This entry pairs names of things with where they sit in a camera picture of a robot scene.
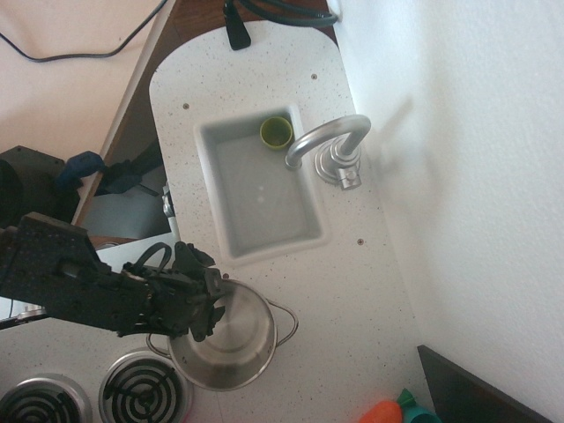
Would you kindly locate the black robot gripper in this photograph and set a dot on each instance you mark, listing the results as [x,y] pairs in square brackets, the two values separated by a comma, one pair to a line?
[185,286]

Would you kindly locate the stainless steel pot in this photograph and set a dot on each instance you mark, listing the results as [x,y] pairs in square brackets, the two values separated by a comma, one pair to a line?
[242,345]

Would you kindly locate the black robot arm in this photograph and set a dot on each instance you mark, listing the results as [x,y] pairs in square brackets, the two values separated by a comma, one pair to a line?
[52,264]

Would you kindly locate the right black stove burner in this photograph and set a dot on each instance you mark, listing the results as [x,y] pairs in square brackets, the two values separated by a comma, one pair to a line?
[141,386]

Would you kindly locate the black stove burner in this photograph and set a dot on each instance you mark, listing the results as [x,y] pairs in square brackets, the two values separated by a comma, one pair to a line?
[46,398]
[141,386]

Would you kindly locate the grey toy sink basin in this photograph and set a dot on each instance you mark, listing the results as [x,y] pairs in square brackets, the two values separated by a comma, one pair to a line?
[260,208]

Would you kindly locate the white toy kitchen counter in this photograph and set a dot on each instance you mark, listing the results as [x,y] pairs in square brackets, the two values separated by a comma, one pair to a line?
[321,252]

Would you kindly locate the blue cloth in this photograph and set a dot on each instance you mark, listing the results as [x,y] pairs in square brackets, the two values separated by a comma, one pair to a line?
[116,179]

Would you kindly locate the green plastic cup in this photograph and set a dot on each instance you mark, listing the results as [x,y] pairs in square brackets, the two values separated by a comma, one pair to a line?
[276,132]

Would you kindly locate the left black stove burner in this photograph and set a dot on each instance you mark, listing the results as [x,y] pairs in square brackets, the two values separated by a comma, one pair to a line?
[46,398]

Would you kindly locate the silver toy faucet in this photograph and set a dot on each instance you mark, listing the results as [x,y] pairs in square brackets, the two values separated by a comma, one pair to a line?
[337,159]

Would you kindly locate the orange toy carrot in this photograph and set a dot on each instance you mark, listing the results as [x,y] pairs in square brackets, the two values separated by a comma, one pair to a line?
[386,411]

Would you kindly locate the black box on floor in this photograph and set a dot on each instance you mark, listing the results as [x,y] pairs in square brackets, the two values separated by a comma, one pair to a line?
[28,184]

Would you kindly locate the teal plastic toy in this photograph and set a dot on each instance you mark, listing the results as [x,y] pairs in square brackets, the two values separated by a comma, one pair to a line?
[412,412]

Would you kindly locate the dark brown board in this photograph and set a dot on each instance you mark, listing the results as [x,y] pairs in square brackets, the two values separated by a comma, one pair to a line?
[460,396]

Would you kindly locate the black strap clip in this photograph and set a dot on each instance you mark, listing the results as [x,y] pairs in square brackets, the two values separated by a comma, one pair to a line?
[237,33]

